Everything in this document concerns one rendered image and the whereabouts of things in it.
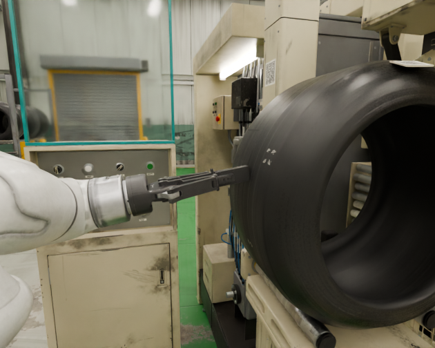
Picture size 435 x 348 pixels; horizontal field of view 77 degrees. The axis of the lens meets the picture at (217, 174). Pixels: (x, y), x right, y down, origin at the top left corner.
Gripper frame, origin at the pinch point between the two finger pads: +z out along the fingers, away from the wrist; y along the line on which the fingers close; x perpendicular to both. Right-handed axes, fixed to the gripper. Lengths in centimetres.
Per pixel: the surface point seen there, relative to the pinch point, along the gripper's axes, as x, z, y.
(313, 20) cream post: -36, 40, 27
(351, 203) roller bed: 30, 59, 39
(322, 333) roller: 34.4, 12.1, -8.7
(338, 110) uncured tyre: -10.1, 16.8, -11.2
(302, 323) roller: 35.6, 10.4, -3.6
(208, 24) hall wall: -311, 252, 914
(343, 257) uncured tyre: 35, 36, 14
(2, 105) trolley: -60, -171, 330
